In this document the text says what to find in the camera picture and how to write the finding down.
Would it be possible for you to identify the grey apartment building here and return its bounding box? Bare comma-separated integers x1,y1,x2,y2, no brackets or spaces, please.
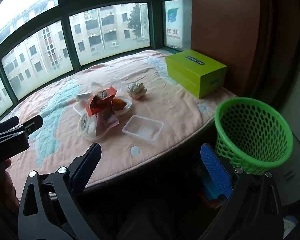
0,0,150,105

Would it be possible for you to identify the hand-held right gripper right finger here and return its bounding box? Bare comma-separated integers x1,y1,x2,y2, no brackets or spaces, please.
200,143,284,240

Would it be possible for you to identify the brown wooden cabinet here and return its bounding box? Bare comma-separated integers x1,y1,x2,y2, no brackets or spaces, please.
190,0,262,98

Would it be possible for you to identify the green mesh plastic basket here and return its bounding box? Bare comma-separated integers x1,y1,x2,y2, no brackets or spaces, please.
214,97,294,175

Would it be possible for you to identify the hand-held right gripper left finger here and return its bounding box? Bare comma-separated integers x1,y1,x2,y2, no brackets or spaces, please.
18,142,102,240

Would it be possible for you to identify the orange snack packet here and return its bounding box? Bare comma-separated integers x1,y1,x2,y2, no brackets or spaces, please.
86,86,118,117

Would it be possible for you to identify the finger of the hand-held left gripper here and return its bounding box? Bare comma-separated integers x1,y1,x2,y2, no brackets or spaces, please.
0,116,20,137
0,115,44,167

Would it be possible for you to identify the clear plastic bag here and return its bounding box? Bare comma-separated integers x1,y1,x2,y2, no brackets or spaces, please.
90,81,108,94

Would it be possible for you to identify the clear round plastic plate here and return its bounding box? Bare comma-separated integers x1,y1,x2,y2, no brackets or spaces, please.
111,95,133,117

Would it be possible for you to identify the person's left hand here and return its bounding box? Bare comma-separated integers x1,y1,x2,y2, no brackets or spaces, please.
0,159,20,208

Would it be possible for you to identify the green window frame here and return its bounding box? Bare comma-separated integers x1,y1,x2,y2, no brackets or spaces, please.
0,0,193,120

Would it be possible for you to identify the clear rectangular plastic tray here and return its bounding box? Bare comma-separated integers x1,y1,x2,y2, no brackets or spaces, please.
122,115,164,143

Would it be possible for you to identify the pink printed blanket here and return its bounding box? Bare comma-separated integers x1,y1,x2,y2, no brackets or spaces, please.
0,49,238,200

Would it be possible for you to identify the lime green cardboard box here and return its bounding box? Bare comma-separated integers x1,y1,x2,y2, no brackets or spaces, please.
165,50,227,99

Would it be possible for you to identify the green tree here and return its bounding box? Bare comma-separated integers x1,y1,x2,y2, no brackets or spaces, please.
127,4,142,40

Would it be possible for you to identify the white outdoor air conditioner unit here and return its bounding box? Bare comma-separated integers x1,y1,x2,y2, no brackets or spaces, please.
164,0,192,48

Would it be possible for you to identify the round clear labelled lid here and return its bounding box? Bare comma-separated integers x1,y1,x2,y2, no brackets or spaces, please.
78,112,100,140

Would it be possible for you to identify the orange peel piece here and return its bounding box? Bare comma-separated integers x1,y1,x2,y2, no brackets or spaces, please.
112,98,128,112

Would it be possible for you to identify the pink snack wrapper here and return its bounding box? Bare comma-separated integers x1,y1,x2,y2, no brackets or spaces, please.
95,111,120,138

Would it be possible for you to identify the crumpled paper ball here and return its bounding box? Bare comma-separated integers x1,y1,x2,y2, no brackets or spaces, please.
127,82,147,100

